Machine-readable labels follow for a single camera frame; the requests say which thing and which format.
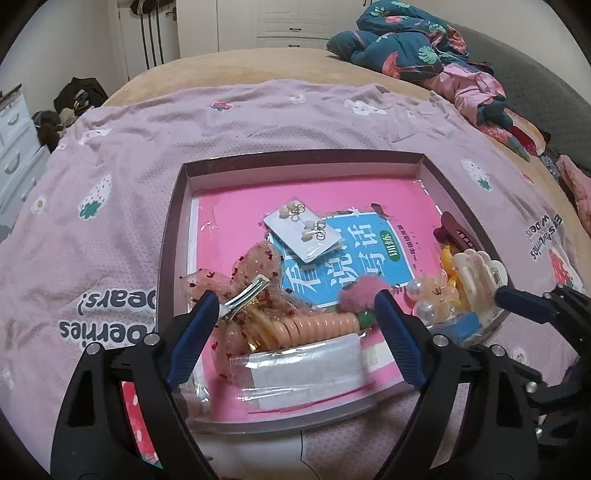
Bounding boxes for tan bed sheet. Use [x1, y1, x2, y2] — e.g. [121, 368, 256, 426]
[103, 47, 591, 222]

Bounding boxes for hanging bags on door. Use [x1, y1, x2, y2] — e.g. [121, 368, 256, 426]
[130, 0, 173, 16]

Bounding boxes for orange spiral hair tie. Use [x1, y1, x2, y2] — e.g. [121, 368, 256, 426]
[246, 306, 362, 351]

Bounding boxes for cream claw hair clip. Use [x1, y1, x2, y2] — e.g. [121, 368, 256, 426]
[452, 249, 509, 329]

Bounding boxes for white drawer chest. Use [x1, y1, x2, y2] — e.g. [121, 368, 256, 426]
[1, 88, 49, 225]

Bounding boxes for yellow hair accessory packet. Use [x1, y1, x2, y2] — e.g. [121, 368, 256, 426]
[440, 244, 459, 283]

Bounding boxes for white packet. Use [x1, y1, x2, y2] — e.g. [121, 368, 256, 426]
[229, 333, 368, 412]

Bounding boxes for maroon large hair clip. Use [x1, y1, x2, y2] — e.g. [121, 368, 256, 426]
[434, 211, 482, 252]

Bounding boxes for white wardrobe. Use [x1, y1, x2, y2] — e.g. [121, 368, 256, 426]
[176, 0, 368, 57]

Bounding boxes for maroon cardboard tray box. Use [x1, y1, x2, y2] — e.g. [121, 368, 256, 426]
[156, 150, 496, 434]

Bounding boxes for teal floral quilt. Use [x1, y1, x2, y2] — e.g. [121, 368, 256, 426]
[327, 1, 536, 160]

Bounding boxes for grey headboard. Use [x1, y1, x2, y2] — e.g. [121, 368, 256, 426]
[457, 26, 591, 174]

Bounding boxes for pink fuzzy hair clip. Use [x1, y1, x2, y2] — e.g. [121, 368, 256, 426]
[338, 274, 392, 330]

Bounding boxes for pink strawberry blanket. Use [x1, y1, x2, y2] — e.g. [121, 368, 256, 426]
[1, 80, 590, 479]

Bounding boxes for blue small packet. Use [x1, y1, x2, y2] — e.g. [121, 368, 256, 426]
[432, 312, 482, 345]

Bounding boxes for dark clothes pile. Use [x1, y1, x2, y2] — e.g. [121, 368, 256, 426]
[32, 77, 108, 152]

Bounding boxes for orange flower pearl hair clip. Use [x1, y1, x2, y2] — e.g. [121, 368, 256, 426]
[405, 270, 461, 327]

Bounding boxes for pink sequin bow clip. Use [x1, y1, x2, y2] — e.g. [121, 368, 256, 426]
[179, 241, 307, 380]

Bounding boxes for earring card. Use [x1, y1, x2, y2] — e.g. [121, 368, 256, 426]
[263, 199, 342, 264]

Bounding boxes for pink book in tray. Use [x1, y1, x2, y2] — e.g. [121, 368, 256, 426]
[186, 177, 472, 423]

